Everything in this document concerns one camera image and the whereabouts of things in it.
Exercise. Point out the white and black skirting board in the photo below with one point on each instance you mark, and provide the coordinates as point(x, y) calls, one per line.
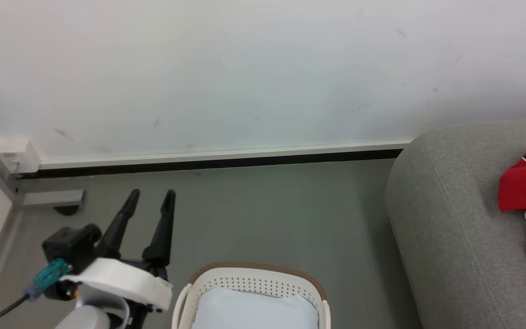
point(222, 157)

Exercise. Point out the black round frame foot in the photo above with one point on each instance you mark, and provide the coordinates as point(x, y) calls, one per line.
point(66, 210)

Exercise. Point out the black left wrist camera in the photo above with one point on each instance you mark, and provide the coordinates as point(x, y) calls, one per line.
point(73, 246)

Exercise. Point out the grey fabric sofa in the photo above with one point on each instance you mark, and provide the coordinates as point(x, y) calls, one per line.
point(454, 219)

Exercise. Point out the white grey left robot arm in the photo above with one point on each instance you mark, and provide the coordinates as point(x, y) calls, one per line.
point(82, 319)

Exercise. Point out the white perforated laundry basket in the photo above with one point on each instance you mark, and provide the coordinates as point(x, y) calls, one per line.
point(254, 281)

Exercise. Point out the white wall socket box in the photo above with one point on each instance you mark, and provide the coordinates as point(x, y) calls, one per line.
point(18, 153)

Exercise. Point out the white garment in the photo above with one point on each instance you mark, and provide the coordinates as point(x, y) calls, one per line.
point(254, 310)

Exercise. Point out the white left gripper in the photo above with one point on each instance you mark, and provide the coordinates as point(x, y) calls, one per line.
point(117, 278)

